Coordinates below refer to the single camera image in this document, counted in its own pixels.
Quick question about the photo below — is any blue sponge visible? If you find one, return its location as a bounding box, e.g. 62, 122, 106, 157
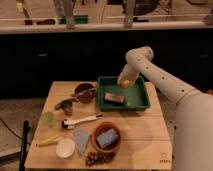
96, 129, 119, 148

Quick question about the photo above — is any small green cup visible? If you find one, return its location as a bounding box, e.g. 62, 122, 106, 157
41, 112, 55, 127

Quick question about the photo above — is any dark brown bowl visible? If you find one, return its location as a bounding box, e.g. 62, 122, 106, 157
74, 83, 96, 103

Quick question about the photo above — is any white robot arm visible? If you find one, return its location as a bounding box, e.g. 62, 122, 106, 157
117, 46, 213, 171

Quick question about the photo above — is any black stand pole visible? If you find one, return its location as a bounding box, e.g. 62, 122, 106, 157
19, 120, 30, 171

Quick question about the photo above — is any spoon in brown bowl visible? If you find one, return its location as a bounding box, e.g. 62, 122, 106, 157
71, 88, 97, 98

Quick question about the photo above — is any small orange apple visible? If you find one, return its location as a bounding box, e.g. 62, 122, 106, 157
119, 80, 130, 89

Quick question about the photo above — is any white handled brush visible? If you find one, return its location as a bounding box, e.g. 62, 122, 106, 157
61, 114, 104, 129

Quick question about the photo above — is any brown wooden block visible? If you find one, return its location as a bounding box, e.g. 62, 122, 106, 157
104, 93, 124, 104

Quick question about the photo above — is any grey blue cloth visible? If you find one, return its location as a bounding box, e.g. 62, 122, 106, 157
73, 128, 90, 156

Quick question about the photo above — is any orange bowl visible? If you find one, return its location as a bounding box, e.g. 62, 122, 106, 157
91, 121, 121, 153

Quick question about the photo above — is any dark grape bunch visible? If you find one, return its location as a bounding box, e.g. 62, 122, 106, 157
85, 151, 115, 166

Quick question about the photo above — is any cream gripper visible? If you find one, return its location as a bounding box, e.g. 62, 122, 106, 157
117, 73, 135, 86

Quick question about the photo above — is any green plastic tray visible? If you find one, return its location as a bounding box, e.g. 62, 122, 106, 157
96, 76, 150, 112

